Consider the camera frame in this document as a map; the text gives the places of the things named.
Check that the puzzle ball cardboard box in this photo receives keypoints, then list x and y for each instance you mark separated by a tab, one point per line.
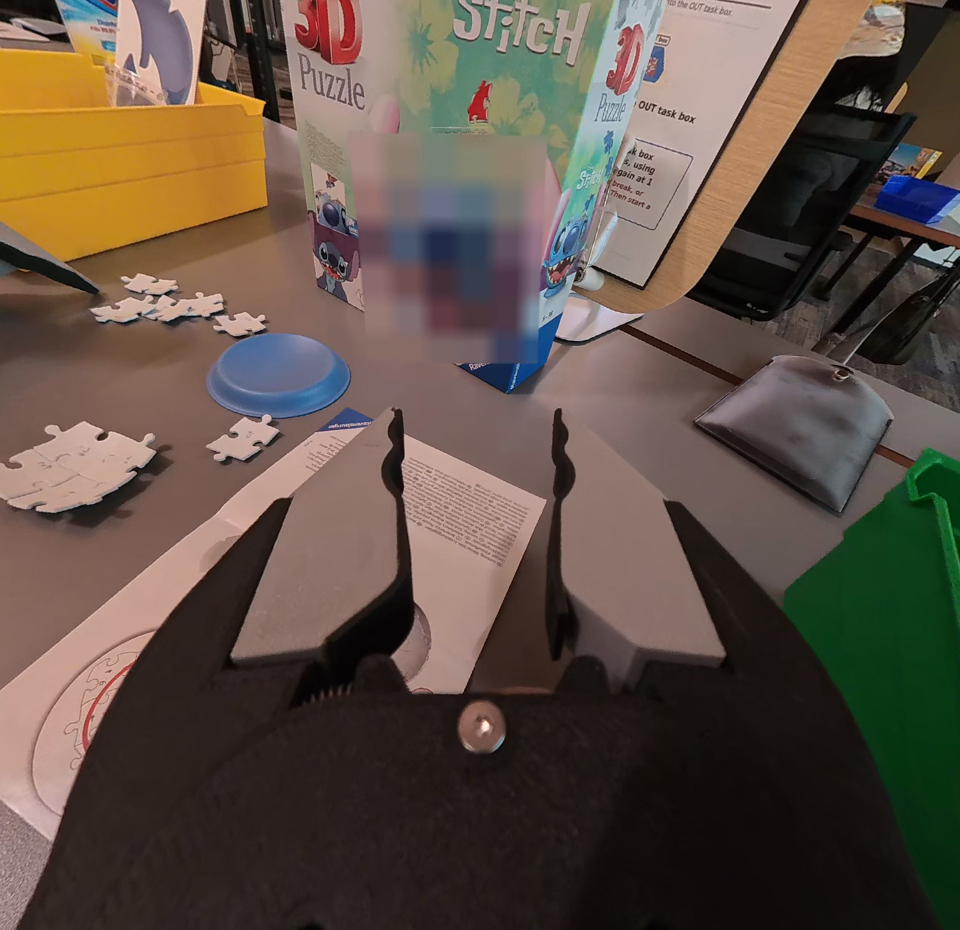
487	82

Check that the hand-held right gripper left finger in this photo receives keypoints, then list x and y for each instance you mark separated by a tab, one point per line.
330	562

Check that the cleaning wipes packet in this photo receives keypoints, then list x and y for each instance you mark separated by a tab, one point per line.
82	7

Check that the folded paper instruction sheet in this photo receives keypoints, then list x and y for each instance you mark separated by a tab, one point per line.
465	510

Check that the crumpled shiny plastic bag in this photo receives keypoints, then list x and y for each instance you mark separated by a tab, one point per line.
881	22

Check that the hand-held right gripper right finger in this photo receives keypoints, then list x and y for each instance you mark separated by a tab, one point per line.
637	570

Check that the white sign stand base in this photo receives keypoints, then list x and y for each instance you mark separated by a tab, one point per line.
596	315

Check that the blue plastic bin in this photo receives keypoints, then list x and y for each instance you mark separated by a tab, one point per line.
919	198

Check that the brown side table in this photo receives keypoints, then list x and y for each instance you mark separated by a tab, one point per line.
892	228

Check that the black floor bag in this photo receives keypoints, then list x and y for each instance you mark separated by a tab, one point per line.
907	315

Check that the green plastic bin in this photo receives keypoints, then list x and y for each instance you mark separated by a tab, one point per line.
877	645

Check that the colourful cardboard box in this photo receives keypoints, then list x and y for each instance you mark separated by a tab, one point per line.
907	163

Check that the blue round puzzle stand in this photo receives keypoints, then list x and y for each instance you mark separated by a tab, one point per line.
277	371

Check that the black office chair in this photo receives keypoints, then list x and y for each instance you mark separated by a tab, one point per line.
802	217

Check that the white card with blue shape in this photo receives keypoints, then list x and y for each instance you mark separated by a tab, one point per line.
161	41

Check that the white printed sign board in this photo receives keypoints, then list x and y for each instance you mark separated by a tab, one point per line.
735	59

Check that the pale blue puzzle piece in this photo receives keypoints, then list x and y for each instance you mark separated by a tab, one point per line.
244	438
150	283
169	309
204	303
240	324
120	311

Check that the dark grey leather pouch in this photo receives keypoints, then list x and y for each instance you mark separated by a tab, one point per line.
795	427

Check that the assembled pale blue puzzle section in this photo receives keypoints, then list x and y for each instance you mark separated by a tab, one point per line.
75	465

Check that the dark grey flat panel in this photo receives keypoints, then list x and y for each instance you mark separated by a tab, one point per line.
37	258

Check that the yellow plastic bin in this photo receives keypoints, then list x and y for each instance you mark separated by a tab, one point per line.
127	172

